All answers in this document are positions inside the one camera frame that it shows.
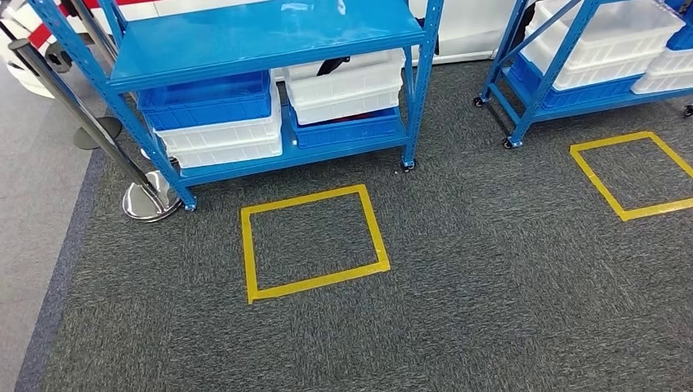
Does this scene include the chrome barrier stanchion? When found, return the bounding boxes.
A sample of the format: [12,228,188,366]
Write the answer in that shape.
[7,38,182,224]

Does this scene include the red barrier tape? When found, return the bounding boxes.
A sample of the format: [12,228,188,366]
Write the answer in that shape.
[25,0,159,51]

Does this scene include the long white plastic bin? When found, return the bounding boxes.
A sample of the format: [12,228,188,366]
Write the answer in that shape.
[172,132,284,170]
[282,48,407,108]
[289,85,405,127]
[153,89,284,154]

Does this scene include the black barrier stanchion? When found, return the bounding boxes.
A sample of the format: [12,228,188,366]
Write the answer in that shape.
[65,0,123,151]

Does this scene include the long blue plastic tray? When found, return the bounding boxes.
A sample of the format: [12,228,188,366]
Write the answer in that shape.
[288,105,405,150]

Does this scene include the small blue plastic bin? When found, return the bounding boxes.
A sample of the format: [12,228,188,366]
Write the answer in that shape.
[664,0,693,52]

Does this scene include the large white plastic bin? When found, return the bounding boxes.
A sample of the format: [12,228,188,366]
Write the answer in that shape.
[521,42,663,92]
[524,0,686,71]

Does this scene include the black strap object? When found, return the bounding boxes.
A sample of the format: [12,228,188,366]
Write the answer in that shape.
[315,56,351,78]

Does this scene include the blue plastic crate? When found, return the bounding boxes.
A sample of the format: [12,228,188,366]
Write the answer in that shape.
[136,70,273,132]

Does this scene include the white car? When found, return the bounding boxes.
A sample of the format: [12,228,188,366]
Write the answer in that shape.
[0,0,522,100]

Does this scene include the small white plastic bin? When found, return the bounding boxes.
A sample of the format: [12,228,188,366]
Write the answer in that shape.
[645,47,693,77]
[630,69,693,96]

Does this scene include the blue wheeled shelf cart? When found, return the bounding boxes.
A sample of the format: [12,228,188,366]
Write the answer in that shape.
[472,0,693,150]

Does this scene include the blue metal shelf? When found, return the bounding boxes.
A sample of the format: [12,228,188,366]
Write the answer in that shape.
[28,0,446,213]

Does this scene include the large blue plastic bin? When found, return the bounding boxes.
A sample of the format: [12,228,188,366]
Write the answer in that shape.
[507,52,644,112]

